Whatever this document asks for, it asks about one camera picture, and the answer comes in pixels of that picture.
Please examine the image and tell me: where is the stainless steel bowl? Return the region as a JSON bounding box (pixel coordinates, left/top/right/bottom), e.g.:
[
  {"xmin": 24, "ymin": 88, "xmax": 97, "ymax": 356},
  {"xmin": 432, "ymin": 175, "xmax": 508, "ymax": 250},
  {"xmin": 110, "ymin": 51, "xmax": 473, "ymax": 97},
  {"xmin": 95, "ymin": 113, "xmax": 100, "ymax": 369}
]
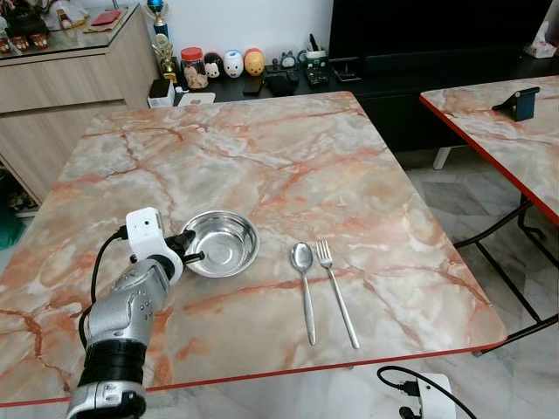
[{"xmin": 179, "ymin": 209, "xmax": 260, "ymax": 278}]

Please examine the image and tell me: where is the stainless steel spoon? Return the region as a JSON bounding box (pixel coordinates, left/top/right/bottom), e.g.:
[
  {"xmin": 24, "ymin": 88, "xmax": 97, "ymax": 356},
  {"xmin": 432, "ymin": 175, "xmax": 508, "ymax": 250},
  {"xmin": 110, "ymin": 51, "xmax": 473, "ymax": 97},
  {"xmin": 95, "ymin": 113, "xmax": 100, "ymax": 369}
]
[{"xmin": 289, "ymin": 242, "xmax": 317, "ymax": 346}]

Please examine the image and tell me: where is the stainless steel fork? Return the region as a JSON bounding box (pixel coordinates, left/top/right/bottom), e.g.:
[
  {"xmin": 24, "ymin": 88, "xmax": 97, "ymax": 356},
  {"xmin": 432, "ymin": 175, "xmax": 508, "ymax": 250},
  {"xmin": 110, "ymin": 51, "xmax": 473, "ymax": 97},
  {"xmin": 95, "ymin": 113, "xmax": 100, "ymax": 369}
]
[{"xmin": 315, "ymin": 240, "xmax": 360, "ymax": 350}]

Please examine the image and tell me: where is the small white box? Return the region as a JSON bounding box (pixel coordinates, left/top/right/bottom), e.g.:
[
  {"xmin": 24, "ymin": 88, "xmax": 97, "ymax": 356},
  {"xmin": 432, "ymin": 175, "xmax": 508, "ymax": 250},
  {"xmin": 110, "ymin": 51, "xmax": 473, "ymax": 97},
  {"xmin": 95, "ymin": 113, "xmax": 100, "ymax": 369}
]
[{"xmin": 148, "ymin": 79, "xmax": 176, "ymax": 108}]

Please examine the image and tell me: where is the red lid snack jar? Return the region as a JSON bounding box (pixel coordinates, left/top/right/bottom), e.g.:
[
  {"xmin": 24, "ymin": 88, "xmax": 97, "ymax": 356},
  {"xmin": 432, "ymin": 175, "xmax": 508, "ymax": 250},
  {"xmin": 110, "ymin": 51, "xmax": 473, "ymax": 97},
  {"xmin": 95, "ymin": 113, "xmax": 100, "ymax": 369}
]
[{"xmin": 180, "ymin": 47, "xmax": 208, "ymax": 90}]

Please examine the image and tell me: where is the black round figurine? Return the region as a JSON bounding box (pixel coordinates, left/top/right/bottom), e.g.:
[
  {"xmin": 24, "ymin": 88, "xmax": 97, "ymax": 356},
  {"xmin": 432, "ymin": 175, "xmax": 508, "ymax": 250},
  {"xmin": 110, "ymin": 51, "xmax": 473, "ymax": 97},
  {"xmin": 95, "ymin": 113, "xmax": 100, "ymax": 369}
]
[{"xmin": 204, "ymin": 52, "xmax": 224, "ymax": 79}]

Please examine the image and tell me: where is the marble pattern folding table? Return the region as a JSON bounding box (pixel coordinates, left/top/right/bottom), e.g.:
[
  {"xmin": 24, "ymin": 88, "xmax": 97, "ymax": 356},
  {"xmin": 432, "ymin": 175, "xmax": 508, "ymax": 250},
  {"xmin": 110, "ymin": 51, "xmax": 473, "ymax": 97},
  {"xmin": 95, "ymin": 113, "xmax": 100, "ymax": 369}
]
[
  {"xmin": 419, "ymin": 77, "xmax": 559, "ymax": 354},
  {"xmin": 0, "ymin": 90, "xmax": 509, "ymax": 409}
]

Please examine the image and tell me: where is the white round figurine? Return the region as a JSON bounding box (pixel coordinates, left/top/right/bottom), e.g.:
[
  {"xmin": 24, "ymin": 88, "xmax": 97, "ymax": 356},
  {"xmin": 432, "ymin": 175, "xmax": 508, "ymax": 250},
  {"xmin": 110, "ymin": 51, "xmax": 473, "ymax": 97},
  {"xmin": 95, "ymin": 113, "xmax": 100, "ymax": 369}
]
[{"xmin": 223, "ymin": 50, "xmax": 245, "ymax": 79}]

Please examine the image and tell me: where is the light wooden cabinet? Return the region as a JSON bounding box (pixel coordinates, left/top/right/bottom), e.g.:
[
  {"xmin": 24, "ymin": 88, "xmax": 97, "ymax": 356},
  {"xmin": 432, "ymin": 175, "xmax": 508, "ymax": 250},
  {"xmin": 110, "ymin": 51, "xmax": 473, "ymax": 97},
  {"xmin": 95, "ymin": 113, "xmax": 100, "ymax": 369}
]
[{"xmin": 0, "ymin": 4, "xmax": 162, "ymax": 206}]

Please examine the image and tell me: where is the black flat box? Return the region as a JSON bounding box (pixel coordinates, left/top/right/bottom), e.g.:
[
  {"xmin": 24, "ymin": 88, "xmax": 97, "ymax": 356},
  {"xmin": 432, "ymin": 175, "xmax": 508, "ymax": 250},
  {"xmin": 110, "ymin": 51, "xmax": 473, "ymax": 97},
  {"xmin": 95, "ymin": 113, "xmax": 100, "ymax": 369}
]
[{"xmin": 264, "ymin": 72, "xmax": 303, "ymax": 96}]

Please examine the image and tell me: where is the golden trophy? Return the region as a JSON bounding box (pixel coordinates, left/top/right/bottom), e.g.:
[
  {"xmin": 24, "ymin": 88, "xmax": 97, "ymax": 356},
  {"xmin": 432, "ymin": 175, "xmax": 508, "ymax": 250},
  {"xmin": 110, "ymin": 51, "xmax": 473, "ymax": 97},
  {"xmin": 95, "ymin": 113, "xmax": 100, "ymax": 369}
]
[{"xmin": 153, "ymin": 37, "xmax": 180, "ymax": 85}]

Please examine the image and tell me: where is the yellow round figurine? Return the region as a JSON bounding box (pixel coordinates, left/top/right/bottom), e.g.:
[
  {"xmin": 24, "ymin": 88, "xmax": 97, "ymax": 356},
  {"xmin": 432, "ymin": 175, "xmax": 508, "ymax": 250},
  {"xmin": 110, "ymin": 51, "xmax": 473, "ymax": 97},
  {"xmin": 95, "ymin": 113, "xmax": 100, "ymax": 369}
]
[{"xmin": 244, "ymin": 48, "xmax": 266, "ymax": 77}]

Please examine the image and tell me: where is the black remote control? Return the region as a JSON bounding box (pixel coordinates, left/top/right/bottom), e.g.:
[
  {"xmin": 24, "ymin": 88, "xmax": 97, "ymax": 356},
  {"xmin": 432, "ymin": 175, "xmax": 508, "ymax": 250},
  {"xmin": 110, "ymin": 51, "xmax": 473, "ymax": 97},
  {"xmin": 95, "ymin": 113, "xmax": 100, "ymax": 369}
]
[{"xmin": 306, "ymin": 65, "xmax": 332, "ymax": 87}]

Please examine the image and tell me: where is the green mug with pens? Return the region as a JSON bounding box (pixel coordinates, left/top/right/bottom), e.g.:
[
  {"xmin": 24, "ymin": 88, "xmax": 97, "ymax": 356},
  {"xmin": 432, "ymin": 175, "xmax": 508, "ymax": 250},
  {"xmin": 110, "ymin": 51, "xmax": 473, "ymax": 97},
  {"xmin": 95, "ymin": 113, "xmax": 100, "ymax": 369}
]
[{"xmin": 301, "ymin": 35, "xmax": 329, "ymax": 71}]

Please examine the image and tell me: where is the dark blue box device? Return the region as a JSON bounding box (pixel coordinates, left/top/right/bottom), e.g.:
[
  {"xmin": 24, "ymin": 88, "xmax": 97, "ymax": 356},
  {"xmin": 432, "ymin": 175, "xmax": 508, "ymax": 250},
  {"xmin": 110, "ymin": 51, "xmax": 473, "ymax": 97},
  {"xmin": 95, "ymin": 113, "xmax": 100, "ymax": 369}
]
[{"xmin": 492, "ymin": 87, "xmax": 540, "ymax": 121}]

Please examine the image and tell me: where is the blue globe trophy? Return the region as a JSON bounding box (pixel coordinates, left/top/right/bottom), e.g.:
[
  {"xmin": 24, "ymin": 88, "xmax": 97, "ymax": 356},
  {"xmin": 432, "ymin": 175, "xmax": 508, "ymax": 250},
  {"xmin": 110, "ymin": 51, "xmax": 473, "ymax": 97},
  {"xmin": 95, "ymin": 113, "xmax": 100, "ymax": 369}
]
[{"xmin": 145, "ymin": 0, "xmax": 169, "ymax": 38}]

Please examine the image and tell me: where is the flat red item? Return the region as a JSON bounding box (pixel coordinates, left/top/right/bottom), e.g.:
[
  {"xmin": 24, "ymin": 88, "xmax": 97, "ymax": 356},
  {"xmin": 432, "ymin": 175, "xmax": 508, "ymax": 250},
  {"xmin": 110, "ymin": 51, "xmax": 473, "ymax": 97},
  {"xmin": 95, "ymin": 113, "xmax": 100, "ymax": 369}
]
[{"xmin": 90, "ymin": 9, "xmax": 124, "ymax": 28}]

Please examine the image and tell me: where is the white tissue box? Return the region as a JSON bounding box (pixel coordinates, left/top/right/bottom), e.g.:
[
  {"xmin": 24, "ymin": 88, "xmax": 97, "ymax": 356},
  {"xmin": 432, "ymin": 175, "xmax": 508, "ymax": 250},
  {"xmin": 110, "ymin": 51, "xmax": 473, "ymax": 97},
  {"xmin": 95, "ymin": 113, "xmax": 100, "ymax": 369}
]
[{"xmin": 528, "ymin": 26, "xmax": 559, "ymax": 58}]

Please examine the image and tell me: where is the black TV console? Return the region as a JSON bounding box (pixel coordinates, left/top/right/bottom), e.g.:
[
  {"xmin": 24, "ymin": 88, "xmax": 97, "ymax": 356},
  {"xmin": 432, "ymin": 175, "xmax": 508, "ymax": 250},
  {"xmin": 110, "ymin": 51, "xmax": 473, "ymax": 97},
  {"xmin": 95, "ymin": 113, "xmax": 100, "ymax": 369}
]
[{"xmin": 175, "ymin": 52, "xmax": 559, "ymax": 154}]

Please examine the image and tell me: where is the black television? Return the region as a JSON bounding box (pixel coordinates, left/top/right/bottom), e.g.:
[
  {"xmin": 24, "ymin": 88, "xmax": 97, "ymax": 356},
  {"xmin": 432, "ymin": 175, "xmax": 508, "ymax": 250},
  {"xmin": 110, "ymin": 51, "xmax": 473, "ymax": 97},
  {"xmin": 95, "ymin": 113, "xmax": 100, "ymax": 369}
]
[{"xmin": 328, "ymin": 0, "xmax": 559, "ymax": 62}]

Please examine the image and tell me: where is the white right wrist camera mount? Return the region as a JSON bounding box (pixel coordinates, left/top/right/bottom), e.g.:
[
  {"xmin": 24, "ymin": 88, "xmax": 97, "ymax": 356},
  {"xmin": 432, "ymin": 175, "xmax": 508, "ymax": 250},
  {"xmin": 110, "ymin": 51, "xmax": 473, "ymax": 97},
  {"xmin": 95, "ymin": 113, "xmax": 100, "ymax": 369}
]
[{"xmin": 418, "ymin": 374, "xmax": 457, "ymax": 419}]

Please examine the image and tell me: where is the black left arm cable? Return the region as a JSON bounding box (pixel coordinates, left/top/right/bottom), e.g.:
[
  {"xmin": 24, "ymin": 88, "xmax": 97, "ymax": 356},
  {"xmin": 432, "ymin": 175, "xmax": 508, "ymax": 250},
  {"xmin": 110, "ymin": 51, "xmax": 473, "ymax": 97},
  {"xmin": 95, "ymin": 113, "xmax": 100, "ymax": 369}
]
[{"xmin": 79, "ymin": 225, "xmax": 132, "ymax": 350}]

